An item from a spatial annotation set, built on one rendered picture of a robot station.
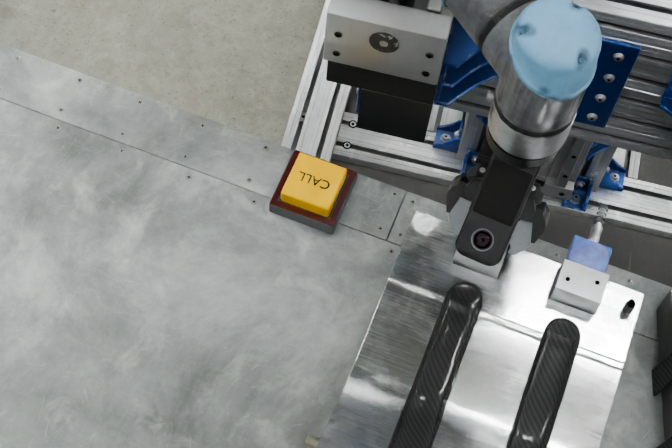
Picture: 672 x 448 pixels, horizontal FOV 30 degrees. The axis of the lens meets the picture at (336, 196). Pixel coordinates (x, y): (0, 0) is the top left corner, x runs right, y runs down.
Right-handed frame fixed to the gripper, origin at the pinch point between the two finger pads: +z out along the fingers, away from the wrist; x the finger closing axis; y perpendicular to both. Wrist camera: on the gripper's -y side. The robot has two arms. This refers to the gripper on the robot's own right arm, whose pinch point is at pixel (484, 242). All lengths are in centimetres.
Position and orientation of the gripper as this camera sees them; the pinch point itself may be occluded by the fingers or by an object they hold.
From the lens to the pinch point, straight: 134.2
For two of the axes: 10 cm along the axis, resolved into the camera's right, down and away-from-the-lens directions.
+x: -9.3, -3.4, 1.3
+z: -0.6, 4.8, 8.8
